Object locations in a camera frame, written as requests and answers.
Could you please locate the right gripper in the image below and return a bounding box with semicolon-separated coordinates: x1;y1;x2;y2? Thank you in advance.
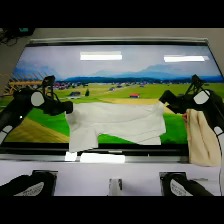
158;89;188;115

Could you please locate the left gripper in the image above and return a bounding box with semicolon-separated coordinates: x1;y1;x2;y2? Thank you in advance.
45;98;75;117

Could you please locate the white T-shirt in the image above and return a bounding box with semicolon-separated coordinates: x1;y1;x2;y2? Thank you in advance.
65;101;167;154

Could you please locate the beige garment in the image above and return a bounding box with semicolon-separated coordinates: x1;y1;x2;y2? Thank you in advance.
183;108;222;168

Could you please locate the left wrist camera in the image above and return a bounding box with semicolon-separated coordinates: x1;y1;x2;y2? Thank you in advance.
40;75;58;98

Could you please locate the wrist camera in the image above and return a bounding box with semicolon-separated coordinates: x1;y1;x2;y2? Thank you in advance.
185;74;206;98
40;75;58;98

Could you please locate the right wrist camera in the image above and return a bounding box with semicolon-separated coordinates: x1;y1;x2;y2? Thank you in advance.
185;74;206;98

